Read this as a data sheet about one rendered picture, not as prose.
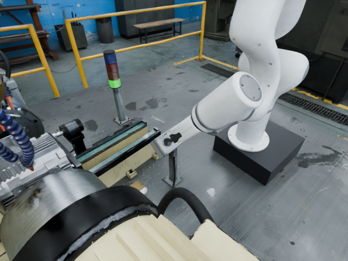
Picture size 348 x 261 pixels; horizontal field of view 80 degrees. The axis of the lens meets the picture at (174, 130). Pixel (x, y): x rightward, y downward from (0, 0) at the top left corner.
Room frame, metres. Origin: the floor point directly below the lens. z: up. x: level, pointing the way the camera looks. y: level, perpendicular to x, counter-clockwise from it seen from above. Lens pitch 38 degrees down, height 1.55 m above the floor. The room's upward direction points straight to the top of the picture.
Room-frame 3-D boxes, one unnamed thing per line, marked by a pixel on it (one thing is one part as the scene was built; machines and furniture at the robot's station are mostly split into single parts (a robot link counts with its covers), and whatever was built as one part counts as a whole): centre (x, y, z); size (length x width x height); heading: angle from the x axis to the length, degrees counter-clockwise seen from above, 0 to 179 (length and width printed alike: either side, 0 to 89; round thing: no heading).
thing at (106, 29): (5.64, 1.72, 0.30); 0.39 x 0.39 x 0.60
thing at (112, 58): (1.05, 0.32, 1.19); 0.06 x 0.06 x 0.04
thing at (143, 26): (5.78, 0.34, 0.21); 1.40 x 0.33 x 0.43; 128
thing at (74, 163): (0.56, 0.41, 1.01); 0.26 x 0.04 x 0.03; 47
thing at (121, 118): (1.05, 0.32, 1.01); 0.08 x 0.08 x 0.42; 47
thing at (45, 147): (0.45, 0.47, 1.01); 0.20 x 0.19 x 0.19; 137
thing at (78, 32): (5.04, 2.31, 0.41); 0.52 x 0.47 x 0.82; 130
